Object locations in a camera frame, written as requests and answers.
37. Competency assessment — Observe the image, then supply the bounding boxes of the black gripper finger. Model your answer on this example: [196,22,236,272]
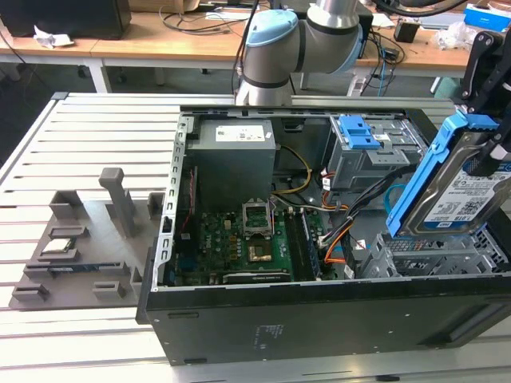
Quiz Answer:
[459,30,497,103]
[477,81,511,177]

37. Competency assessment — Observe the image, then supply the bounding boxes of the hard disk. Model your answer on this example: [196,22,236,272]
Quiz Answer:
[385,107,511,240]

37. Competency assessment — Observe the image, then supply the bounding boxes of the disk bay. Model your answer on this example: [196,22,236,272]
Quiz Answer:
[355,227,511,280]

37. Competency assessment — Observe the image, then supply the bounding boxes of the crumpled clear plastic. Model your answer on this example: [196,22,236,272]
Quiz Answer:
[434,22,478,51]

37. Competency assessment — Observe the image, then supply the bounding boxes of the blue cardboard box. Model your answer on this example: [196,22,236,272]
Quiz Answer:
[464,2,511,36]

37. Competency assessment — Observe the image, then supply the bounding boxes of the small black box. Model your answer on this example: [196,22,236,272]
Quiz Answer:
[394,20,421,44]

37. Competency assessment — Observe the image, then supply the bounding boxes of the grey drive cage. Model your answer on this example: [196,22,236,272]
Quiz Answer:
[322,114,427,193]

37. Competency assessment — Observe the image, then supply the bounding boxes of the blue cage latch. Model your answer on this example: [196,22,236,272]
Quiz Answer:
[338,114,381,152]

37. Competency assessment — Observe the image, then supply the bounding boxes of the black RAM slot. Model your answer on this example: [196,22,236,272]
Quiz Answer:
[296,211,319,280]
[303,211,325,280]
[290,211,312,280]
[283,211,305,280]

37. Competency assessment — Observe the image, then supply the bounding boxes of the CPU socket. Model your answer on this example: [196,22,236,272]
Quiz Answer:
[247,243,273,265]

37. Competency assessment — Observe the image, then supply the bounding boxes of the metal socket cover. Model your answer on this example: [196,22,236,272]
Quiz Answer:
[241,197,274,239]

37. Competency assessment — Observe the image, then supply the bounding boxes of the grey power supply unit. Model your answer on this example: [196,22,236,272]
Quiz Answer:
[186,118,277,200]

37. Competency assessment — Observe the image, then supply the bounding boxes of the black graphics card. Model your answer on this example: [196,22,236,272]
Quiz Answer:
[220,271,295,286]

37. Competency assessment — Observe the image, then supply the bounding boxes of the open black PC case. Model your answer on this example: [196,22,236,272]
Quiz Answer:
[135,104,511,368]

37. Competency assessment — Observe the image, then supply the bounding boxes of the green Dell motherboard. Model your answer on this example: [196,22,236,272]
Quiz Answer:
[175,207,332,286]

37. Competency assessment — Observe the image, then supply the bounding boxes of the black case fan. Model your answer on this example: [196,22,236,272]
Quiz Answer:
[174,165,200,245]

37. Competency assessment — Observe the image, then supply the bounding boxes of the wooden desk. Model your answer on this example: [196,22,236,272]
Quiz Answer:
[0,7,511,97]

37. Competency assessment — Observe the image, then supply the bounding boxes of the grey parts rack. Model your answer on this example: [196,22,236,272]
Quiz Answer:
[7,167,167,311]

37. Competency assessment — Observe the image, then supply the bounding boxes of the large black box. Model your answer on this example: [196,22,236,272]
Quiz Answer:
[0,0,133,41]

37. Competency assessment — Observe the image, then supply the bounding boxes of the crumpled white paper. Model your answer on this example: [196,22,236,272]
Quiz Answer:
[34,24,75,51]

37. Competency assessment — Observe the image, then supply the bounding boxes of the RAM stick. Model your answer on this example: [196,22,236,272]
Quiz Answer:
[47,264,121,279]

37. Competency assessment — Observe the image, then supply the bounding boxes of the silver CPU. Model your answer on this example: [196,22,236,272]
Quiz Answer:
[42,238,77,255]

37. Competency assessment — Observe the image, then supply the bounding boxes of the blue wire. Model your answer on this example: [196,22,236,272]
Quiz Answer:
[382,177,406,228]

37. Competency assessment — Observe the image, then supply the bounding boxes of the black flat cable bundle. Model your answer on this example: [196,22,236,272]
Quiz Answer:
[319,165,414,251]

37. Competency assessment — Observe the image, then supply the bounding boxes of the yellow wires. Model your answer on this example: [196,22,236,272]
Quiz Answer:
[273,144,317,197]

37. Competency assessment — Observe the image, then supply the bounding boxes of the orange red wires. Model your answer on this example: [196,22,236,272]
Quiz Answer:
[323,235,349,267]

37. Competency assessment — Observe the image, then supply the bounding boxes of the thin wire locking lever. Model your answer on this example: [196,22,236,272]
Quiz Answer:
[267,194,278,237]

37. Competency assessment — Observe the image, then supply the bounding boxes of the black cables on desk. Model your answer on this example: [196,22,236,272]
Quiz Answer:
[159,8,249,38]

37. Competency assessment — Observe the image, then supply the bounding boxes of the red black twisted wire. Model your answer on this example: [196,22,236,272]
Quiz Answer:
[179,167,200,237]

